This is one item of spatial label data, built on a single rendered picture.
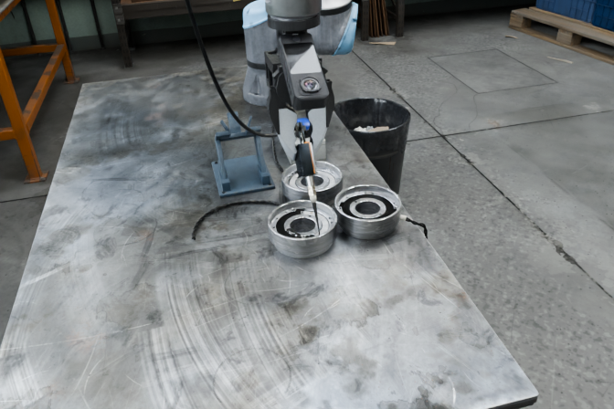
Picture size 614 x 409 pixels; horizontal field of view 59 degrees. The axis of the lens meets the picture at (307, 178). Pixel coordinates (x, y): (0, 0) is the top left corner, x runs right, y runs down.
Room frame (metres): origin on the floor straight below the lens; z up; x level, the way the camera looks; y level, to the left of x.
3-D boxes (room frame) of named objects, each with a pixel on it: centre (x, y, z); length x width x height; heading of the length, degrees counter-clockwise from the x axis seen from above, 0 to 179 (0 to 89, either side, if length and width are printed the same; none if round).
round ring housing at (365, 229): (0.72, -0.09, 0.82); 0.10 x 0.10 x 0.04
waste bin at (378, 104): (1.97, -0.25, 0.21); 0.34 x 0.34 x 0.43
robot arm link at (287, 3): (0.74, 0.01, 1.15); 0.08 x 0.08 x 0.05
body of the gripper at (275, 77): (0.75, 0.01, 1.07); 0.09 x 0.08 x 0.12; 14
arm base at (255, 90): (1.29, 0.07, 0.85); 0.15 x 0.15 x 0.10
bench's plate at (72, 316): (0.90, 0.18, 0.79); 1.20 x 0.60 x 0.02; 13
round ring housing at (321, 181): (0.81, -0.01, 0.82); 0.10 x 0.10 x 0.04
